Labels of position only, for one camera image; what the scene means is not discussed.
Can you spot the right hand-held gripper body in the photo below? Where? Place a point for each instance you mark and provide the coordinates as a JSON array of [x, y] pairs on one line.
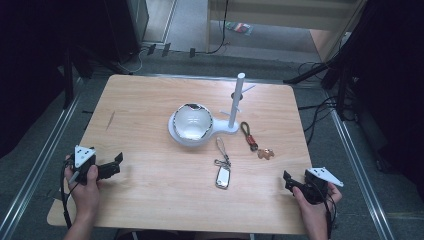
[[316, 186]]

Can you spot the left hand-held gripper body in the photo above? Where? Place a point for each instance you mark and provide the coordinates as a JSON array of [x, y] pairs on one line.
[[83, 160]]

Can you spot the person's right hand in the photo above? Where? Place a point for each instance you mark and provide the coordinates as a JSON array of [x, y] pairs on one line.
[[313, 208]]

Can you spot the person's left hand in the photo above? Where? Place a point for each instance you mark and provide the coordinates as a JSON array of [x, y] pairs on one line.
[[86, 196]]

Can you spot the black metal stand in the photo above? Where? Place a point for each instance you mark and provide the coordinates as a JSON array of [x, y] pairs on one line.
[[341, 90], [68, 80]]

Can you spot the white bowl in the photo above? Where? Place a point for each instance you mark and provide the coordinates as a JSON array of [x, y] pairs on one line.
[[192, 121]]

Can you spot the white key rack with tray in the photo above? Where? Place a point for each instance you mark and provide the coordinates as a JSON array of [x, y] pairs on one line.
[[233, 106]]

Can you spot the small black floor block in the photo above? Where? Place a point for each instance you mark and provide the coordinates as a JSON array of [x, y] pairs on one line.
[[192, 52], [151, 49], [166, 49]]

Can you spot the black cabinet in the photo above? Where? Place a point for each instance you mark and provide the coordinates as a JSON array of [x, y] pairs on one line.
[[126, 26]]

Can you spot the colourful packet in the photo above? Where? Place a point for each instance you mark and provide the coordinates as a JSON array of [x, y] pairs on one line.
[[239, 28]]

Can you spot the beige wooden furniture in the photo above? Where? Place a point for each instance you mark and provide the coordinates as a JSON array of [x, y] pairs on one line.
[[283, 13]]

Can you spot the metal floor rail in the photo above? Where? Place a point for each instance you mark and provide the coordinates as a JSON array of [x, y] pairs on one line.
[[360, 180], [40, 160]]

